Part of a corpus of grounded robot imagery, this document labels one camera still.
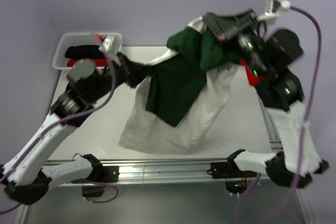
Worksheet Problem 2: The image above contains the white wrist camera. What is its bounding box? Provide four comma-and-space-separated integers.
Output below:
257, 0, 291, 22
94, 34, 120, 54

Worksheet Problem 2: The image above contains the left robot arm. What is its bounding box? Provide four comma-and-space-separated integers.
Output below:
1, 52, 151, 205

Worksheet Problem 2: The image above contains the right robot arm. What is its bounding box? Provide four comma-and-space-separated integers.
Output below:
203, 10, 329, 188

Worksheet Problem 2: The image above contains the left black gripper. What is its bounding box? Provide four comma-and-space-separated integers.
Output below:
88, 50, 153, 102

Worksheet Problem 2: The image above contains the white and green t shirt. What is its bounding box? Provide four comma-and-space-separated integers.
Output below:
119, 17, 240, 154

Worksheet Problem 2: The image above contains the rolled black t shirt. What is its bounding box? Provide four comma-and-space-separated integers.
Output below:
65, 45, 104, 59

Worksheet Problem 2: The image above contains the white plastic basket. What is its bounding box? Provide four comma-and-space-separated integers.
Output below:
51, 33, 123, 72

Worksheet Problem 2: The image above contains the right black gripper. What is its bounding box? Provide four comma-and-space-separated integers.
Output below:
200, 6, 264, 75

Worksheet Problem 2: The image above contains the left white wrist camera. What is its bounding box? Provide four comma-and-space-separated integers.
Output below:
94, 34, 120, 54

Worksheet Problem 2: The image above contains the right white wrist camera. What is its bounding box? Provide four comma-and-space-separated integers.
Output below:
257, 0, 291, 22

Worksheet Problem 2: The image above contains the rolled red t shirt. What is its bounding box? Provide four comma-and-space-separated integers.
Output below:
66, 58, 108, 68

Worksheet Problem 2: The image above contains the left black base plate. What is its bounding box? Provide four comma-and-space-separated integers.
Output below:
102, 166, 120, 183

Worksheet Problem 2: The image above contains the aluminium frame rail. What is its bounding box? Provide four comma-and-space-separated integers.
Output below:
13, 98, 316, 224

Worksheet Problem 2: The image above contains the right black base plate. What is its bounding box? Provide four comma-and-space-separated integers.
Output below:
207, 162, 231, 179

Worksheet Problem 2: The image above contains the crumpled red t shirt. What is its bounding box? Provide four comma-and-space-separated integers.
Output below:
240, 60, 263, 86

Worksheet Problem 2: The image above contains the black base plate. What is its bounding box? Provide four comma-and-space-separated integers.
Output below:
207, 162, 231, 179
102, 166, 120, 183

